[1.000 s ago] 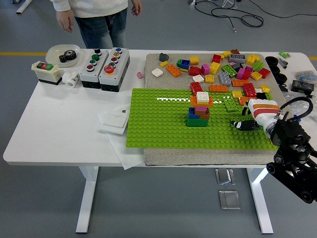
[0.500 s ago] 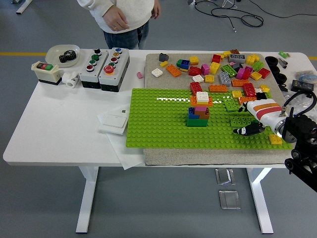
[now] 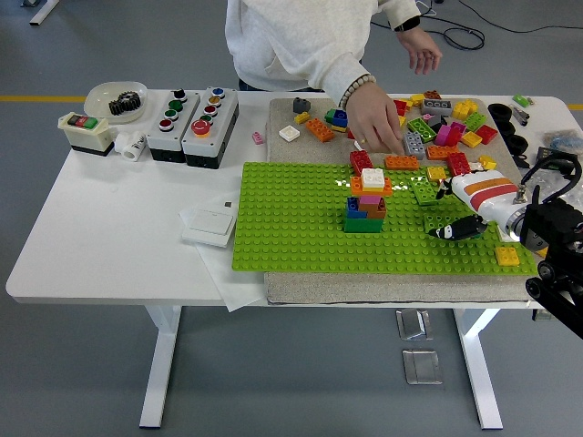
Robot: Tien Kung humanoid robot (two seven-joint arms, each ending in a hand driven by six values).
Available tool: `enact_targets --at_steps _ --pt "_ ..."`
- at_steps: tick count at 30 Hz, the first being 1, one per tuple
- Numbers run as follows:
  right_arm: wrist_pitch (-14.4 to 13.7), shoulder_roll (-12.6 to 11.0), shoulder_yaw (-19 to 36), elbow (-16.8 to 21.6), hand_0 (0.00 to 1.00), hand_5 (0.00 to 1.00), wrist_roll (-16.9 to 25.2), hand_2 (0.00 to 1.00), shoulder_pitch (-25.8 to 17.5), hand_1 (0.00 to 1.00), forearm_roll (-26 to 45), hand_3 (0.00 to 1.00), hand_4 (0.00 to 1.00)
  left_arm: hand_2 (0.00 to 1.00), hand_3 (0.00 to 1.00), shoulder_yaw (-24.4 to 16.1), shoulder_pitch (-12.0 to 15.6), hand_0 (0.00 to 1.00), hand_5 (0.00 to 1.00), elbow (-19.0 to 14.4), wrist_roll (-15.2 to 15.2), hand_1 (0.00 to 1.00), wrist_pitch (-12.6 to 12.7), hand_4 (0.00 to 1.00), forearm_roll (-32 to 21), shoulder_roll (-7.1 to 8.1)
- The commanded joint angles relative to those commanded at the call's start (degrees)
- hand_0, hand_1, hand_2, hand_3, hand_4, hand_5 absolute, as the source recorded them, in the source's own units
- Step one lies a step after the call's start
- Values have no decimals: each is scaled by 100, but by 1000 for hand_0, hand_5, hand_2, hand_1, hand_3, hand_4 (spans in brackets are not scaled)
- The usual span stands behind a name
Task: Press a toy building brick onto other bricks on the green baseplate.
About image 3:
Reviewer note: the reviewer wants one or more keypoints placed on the person's right hand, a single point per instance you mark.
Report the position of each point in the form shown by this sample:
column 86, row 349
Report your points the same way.
column 373, row 118

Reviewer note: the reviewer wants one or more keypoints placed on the person's left hand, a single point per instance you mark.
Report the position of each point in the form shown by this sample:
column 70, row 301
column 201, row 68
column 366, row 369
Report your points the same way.
column 423, row 50

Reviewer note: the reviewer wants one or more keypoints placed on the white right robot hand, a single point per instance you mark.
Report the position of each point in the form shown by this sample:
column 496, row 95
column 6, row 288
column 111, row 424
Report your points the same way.
column 487, row 196

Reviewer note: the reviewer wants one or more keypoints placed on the lime long toy brick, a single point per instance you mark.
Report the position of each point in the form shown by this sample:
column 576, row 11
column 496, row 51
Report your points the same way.
column 437, row 220
column 422, row 128
column 423, row 191

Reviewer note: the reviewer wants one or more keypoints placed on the person's right forearm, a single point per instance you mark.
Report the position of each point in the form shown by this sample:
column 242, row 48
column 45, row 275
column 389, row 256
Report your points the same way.
column 328, row 68

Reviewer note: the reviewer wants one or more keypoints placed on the person's left forearm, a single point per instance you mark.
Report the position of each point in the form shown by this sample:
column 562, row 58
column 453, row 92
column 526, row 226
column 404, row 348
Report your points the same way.
column 398, row 11

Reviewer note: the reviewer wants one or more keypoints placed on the red square toy brick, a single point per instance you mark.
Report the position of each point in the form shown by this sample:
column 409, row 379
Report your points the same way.
column 401, row 107
column 486, row 133

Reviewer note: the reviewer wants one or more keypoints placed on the small white toy brick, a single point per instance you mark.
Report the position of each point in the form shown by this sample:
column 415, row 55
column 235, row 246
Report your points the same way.
column 475, row 166

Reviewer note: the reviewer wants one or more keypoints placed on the yellow square toy brick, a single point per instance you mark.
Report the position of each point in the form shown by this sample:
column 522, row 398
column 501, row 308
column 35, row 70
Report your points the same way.
column 487, row 162
column 436, row 174
column 471, row 139
column 508, row 256

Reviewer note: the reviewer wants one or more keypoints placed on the blue green yellow brick stack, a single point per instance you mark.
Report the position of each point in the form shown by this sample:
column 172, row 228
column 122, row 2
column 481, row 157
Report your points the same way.
column 336, row 118

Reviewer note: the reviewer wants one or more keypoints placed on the red long toy brick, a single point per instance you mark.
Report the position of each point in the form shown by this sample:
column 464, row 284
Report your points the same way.
column 361, row 161
column 457, row 163

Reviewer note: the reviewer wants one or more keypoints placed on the brown toy brick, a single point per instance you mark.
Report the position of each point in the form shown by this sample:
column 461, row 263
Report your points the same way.
column 432, row 94
column 375, row 213

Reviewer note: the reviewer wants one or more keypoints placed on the grey long toy brick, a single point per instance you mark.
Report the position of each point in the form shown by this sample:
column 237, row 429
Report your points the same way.
column 414, row 145
column 436, row 106

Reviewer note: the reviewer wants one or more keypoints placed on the orange long toy brick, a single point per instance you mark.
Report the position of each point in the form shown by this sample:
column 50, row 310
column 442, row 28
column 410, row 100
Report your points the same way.
column 379, row 192
column 402, row 163
column 320, row 130

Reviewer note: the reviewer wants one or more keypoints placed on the dark grey toy brick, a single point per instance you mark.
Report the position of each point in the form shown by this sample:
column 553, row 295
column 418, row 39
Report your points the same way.
column 436, row 122
column 301, row 105

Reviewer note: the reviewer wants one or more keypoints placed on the magenta toy brick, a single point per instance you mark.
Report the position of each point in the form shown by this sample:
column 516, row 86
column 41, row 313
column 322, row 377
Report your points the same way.
column 448, row 135

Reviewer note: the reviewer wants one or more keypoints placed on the small yellow toy brick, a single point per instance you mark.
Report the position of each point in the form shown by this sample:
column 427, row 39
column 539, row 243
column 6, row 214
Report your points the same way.
column 301, row 117

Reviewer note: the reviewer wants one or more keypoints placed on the lime square toy brick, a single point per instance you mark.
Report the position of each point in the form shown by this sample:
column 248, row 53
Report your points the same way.
column 476, row 119

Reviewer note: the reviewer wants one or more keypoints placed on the blue toy brick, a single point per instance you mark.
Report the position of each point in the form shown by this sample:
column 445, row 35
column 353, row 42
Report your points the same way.
column 353, row 209

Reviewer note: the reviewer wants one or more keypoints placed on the green square toy brick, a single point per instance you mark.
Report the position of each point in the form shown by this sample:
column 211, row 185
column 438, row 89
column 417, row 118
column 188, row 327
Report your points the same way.
column 363, row 226

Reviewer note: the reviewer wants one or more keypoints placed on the small pink toy brick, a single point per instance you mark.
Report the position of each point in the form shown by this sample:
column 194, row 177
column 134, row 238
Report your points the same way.
column 258, row 138

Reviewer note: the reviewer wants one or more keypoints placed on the green studded baseplate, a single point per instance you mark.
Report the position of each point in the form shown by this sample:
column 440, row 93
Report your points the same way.
column 296, row 227

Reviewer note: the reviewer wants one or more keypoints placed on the black wristwatch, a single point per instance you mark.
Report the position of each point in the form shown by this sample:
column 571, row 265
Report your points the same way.
column 407, row 23

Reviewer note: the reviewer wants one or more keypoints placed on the small black rubber part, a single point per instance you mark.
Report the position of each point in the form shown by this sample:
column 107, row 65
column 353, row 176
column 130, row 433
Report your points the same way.
column 522, row 160

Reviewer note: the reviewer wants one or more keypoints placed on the clear plastic bag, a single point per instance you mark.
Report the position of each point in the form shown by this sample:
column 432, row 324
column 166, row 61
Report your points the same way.
column 551, row 182

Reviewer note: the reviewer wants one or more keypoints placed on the black device green display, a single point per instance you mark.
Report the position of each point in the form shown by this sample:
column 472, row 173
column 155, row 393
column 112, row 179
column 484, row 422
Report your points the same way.
column 544, row 154

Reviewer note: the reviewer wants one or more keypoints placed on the grey-brown mat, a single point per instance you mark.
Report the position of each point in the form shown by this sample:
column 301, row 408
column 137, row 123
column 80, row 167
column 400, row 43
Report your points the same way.
column 296, row 152

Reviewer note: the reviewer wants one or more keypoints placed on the white flat square tile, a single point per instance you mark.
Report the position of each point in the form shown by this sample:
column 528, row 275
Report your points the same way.
column 289, row 133

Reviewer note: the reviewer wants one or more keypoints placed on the small metal tool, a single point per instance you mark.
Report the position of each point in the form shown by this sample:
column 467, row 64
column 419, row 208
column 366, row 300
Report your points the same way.
column 520, row 114

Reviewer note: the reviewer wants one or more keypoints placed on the green tag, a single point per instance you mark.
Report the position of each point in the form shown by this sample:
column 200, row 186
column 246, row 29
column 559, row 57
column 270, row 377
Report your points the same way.
column 519, row 98

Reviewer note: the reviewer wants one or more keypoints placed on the person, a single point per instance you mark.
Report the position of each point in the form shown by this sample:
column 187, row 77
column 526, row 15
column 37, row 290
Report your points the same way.
column 282, row 36

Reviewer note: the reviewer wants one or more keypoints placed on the dark keyed panel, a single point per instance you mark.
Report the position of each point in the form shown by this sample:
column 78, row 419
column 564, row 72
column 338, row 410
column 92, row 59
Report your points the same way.
column 539, row 314

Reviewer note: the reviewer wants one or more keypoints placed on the silver floor socket plate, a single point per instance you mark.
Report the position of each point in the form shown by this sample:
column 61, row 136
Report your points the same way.
column 412, row 325
column 422, row 366

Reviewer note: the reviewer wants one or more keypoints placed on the emergency stop control box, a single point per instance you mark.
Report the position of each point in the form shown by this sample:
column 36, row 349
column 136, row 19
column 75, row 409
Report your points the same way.
column 214, row 136

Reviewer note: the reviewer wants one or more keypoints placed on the white table leg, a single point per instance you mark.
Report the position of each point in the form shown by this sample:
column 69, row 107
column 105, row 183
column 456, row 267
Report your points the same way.
column 159, row 364
column 478, row 364

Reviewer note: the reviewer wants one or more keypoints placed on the three-button control box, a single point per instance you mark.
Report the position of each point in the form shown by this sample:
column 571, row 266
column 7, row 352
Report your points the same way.
column 168, row 132

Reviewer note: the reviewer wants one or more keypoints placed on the white paper sheet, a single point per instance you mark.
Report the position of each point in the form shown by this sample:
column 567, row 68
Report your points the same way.
column 241, row 296

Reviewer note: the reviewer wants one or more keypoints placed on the white pipe tee fitting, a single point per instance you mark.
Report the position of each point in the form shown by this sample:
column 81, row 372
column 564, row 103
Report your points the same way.
column 129, row 146

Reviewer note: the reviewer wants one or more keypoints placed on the black metal gears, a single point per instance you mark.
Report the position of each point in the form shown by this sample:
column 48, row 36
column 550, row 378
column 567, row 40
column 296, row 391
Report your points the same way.
column 123, row 105

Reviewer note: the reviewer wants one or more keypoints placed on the white bowl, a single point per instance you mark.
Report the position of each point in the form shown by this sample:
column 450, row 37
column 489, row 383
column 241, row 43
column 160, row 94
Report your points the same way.
column 98, row 102

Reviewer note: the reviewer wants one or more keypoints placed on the white furniture foot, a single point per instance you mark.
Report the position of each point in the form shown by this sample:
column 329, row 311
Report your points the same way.
column 43, row 13

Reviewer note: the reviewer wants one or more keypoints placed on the white wall switch plate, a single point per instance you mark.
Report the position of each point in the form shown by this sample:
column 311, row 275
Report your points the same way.
column 207, row 223

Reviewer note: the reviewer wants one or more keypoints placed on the white red-green switch box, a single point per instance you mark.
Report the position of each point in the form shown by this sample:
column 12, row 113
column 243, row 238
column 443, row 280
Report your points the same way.
column 86, row 136

